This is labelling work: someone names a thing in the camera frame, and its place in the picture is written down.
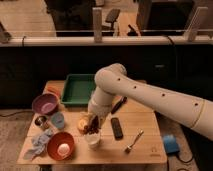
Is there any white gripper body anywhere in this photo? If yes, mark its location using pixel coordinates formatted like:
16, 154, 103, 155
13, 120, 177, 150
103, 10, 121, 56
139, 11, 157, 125
88, 88, 114, 118

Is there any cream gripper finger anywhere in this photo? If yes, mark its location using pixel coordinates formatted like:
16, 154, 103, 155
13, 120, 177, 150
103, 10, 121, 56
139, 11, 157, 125
98, 115, 107, 129

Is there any dark red grape bunch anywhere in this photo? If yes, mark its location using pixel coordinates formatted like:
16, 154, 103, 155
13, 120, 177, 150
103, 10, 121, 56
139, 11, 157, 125
83, 117, 99, 134

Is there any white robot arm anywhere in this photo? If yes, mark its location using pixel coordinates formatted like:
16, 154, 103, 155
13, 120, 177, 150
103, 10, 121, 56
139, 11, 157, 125
88, 63, 213, 141

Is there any white paper cup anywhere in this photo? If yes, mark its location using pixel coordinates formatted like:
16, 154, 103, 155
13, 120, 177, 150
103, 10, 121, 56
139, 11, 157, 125
84, 132, 101, 148

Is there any light blue cup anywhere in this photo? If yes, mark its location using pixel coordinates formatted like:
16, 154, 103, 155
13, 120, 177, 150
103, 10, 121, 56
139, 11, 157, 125
50, 112, 65, 129

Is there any small metal cup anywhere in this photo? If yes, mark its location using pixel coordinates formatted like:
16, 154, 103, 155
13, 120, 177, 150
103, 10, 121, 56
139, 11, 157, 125
35, 116, 48, 130

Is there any wooden table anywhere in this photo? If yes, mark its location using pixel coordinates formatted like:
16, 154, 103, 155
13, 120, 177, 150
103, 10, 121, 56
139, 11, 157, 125
16, 79, 168, 166

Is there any black remote control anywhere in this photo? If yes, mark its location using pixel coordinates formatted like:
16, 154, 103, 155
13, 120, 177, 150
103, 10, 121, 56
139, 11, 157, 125
111, 118, 123, 140

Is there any orange fruit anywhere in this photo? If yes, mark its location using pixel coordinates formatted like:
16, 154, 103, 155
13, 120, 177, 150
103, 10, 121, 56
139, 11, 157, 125
77, 116, 89, 134

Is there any green plastic tray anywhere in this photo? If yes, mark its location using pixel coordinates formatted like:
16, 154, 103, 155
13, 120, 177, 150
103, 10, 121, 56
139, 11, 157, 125
61, 74, 96, 107

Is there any white egg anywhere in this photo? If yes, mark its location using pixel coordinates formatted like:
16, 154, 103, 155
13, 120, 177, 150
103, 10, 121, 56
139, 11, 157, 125
57, 143, 70, 156

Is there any orange carrot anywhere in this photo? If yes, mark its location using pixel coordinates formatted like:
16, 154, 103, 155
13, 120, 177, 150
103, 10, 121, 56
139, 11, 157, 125
46, 86, 61, 98

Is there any red bowl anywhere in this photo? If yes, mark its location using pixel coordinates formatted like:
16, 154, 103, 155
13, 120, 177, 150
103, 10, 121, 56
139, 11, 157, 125
47, 132, 74, 161

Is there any purple bowl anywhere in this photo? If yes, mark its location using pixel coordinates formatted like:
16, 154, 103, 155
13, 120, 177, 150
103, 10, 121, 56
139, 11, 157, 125
32, 93, 58, 115

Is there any blue grey cloth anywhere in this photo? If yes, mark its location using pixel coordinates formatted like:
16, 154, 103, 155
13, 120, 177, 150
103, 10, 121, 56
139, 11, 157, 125
23, 129, 53, 160

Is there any black handled ice cream scoop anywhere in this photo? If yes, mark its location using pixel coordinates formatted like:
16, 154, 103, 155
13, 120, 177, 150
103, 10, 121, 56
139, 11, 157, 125
111, 97, 127, 114

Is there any black cable on floor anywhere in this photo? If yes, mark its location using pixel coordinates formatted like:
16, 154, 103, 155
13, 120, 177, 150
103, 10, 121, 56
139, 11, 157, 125
0, 109, 34, 118

